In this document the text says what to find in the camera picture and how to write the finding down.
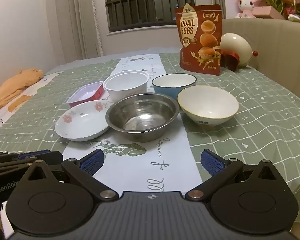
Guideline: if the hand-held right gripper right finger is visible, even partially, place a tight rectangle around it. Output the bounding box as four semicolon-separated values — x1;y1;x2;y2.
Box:
185;149;282;202

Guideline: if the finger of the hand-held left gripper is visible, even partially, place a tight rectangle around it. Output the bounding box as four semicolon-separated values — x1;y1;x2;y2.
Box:
0;150;63;168
0;159;34;175

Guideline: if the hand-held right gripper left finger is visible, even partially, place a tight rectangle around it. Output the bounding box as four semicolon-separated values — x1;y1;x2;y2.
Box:
22;149;119;202

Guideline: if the white floral plate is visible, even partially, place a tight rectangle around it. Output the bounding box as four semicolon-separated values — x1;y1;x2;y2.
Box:
55;100;110;141

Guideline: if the white yellow-rimmed ceramic bowl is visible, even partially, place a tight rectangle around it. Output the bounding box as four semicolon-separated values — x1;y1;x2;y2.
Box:
177;85;239;126

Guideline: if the stainless steel bowl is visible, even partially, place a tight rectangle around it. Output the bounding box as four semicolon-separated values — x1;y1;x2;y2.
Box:
105;93;180;142

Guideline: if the white plastic bowl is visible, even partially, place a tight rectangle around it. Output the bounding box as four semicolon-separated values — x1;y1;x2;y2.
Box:
103;70;150;103

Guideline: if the blue bowl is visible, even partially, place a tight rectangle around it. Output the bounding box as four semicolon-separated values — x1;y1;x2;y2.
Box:
151;73;197;101

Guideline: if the green checked bed sheet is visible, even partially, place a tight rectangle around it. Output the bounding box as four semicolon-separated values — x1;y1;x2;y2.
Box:
0;46;300;240

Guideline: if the red rectangular tray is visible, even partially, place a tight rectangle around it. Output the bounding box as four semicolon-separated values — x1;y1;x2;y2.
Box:
67;81;104;107

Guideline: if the orange cloth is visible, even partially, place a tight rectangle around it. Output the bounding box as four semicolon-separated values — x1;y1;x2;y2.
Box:
0;68;44;117

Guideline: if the brown snack bag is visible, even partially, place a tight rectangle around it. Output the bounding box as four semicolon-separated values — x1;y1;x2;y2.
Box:
175;3;223;76

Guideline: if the cream egg-shaped toy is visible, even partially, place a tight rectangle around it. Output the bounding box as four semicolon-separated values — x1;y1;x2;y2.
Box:
220;32;259;68

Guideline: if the beige headboard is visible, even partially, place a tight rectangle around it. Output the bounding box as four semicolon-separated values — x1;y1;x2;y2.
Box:
221;17;300;102

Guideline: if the white curtain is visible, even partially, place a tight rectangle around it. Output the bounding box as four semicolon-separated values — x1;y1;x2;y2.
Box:
65;0;103;58

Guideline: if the dark framed window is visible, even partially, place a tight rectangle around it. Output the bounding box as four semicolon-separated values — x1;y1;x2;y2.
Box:
105;0;223;33

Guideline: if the pink box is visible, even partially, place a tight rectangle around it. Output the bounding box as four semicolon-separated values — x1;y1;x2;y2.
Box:
252;6;286;20

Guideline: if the pink plush toy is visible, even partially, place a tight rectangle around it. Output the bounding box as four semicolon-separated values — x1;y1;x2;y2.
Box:
232;0;263;19

